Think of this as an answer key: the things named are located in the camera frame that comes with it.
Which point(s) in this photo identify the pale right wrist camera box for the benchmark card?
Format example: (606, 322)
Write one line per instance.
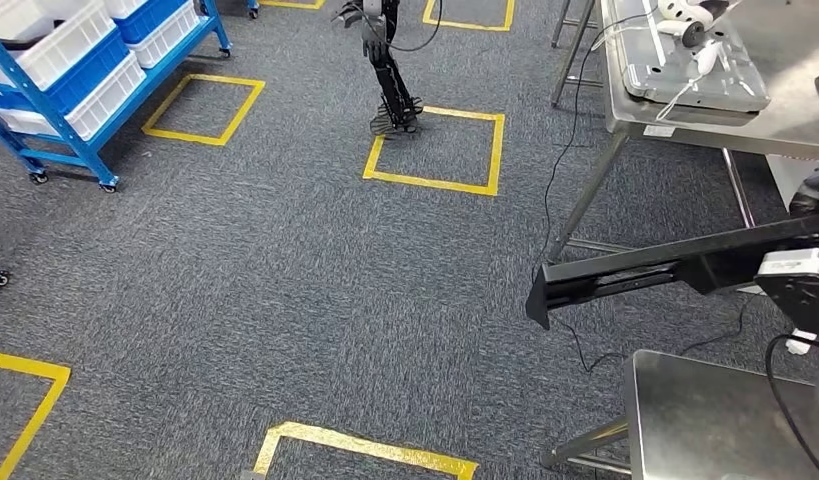
(796, 262)

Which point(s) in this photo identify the white VR headset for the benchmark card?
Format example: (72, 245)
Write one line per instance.
(687, 8)

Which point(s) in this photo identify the white table label sticker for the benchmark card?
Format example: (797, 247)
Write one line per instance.
(659, 130)

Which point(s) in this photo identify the blue plastic bin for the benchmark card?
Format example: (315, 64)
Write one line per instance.
(84, 73)

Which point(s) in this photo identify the white controller with black end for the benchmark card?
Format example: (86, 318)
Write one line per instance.
(677, 30)

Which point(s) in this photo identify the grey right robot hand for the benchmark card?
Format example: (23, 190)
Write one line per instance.
(813, 195)

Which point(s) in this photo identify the white plastic bin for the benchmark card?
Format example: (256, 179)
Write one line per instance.
(104, 93)
(167, 36)
(71, 36)
(124, 6)

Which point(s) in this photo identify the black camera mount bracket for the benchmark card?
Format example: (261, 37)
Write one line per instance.
(803, 305)

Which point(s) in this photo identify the stamped grey metal panel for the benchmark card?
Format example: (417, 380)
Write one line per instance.
(700, 86)

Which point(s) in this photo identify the yellow floor tape square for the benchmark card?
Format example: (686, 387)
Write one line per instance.
(356, 445)
(495, 152)
(48, 397)
(508, 16)
(293, 4)
(246, 106)

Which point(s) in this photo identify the stainless steel table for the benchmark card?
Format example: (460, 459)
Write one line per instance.
(793, 99)

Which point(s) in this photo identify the black plastic plate frame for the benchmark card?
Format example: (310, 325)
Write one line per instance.
(647, 272)

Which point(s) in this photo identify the stainless steel workbench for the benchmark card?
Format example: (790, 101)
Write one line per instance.
(700, 417)

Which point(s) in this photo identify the white cabinet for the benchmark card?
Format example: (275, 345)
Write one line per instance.
(783, 179)

